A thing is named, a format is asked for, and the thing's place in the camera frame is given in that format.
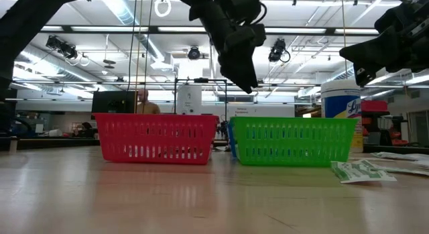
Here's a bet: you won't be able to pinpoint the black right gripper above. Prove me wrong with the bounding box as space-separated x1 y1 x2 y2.
339 0 429 88

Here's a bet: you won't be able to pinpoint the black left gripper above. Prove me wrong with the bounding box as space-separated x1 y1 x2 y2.
188 1 267 95

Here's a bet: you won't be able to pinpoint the white-lidded wipes canister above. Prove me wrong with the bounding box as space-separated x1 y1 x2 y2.
320 79 365 154

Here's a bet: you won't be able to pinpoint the blue plastic basket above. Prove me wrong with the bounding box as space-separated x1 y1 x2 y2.
227 121 238 158

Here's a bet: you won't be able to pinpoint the green plastic basket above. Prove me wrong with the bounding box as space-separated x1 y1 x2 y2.
229 116 359 167

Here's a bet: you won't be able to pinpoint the person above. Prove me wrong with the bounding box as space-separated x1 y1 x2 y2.
136 89 161 115
76 121 99 138

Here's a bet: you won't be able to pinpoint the red plastic basket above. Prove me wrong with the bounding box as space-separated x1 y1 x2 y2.
93 113 219 166

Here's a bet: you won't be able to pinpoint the white bandage wrapper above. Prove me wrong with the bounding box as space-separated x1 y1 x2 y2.
370 152 429 162

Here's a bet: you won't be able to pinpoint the black monitor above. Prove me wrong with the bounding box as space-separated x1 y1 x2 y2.
90 91 139 115

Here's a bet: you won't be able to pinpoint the black ceiling camera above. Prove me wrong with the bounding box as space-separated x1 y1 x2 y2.
267 38 292 64
186 46 202 61
46 35 78 60

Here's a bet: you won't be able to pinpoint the black stand frame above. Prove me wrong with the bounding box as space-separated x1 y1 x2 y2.
173 78 229 116

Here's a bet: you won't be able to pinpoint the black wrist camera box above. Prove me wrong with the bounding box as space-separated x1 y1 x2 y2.
214 0 263 25

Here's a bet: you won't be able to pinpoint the black hanging cable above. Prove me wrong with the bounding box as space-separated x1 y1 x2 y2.
126 0 139 93
142 0 155 114

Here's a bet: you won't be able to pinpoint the black ceiling light rail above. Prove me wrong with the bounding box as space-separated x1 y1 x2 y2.
39 25 379 36

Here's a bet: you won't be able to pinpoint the white hanging ring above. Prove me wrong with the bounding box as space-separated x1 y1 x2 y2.
154 0 172 18

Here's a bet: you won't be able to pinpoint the silver ceiling duct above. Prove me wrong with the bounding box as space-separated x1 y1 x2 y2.
97 0 165 62

